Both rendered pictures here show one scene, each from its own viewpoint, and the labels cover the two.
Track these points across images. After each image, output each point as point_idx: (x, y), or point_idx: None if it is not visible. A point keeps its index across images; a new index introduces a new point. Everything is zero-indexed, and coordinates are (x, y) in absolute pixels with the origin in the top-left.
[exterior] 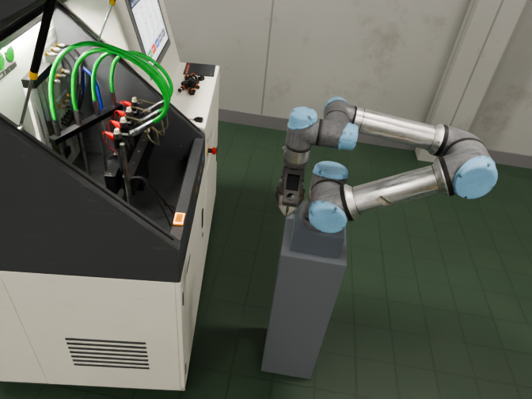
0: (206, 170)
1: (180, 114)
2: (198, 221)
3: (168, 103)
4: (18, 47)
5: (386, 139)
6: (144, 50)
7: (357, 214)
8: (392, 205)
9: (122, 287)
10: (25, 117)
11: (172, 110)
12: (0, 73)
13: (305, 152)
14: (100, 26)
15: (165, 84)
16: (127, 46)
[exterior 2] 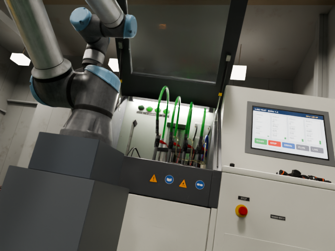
0: (228, 229)
1: (217, 154)
2: (156, 231)
3: (157, 102)
4: (175, 112)
5: (86, 2)
6: (251, 133)
7: (33, 67)
8: (19, 33)
9: None
10: (160, 139)
11: (213, 150)
12: (155, 113)
13: (85, 50)
14: (222, 113)
15: (188, 111)
16: (223, 119)
